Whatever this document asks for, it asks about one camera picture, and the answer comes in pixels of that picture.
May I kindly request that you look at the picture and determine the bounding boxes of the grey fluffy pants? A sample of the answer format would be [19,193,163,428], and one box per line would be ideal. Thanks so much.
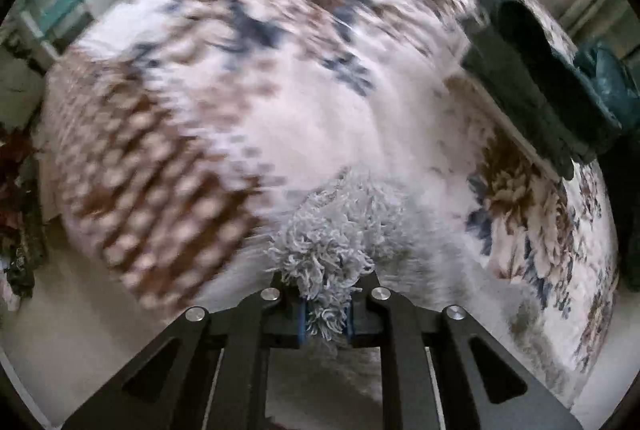
[268,169,577,405]

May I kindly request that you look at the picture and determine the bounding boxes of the floral bed blanket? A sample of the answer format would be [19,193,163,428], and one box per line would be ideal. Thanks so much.
[42,0,617,375]

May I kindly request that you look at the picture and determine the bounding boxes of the dark folded clothes stack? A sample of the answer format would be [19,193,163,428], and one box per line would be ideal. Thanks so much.
[461,0,622,180]

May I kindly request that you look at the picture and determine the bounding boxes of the dark green quilt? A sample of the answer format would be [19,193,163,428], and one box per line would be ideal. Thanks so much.
[574,40,639,131]

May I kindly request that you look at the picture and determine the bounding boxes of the teal storage rack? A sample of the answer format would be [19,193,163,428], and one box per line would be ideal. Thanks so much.
[9,0,94,70]

